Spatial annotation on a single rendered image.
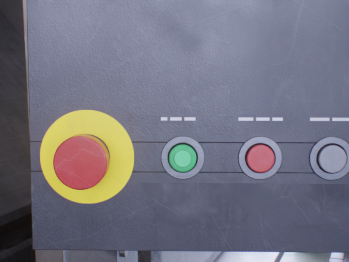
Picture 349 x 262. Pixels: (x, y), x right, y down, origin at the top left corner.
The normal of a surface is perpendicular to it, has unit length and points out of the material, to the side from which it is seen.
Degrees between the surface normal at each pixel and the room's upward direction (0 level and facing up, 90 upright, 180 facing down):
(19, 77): 45
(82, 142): 89
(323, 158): 89
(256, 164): 89
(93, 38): 89
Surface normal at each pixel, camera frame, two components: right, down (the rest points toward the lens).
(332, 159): -0.04, 0.11
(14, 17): -0.30, 0.10
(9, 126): 0.70, -0.66
